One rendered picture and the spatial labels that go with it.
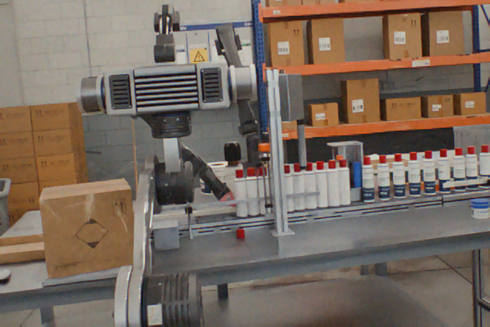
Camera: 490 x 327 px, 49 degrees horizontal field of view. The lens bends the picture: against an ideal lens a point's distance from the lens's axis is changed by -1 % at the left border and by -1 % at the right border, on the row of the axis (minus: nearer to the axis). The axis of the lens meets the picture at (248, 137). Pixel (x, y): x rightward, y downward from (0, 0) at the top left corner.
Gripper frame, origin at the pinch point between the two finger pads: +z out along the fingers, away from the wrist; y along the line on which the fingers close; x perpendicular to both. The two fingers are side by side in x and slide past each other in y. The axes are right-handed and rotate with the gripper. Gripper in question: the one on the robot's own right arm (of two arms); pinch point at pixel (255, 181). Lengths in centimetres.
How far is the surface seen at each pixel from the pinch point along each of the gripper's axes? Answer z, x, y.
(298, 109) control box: -31.5, 16.4, -17.0
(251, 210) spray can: 10.7, 8.1, 3.8
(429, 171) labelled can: 1, 8, -79
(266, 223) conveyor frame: 16.2, 11.8, -1.9
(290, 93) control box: -38.8, 22.8, -12.5
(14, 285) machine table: 19, 47, 92
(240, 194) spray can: 3.1, 8.9, 8.1
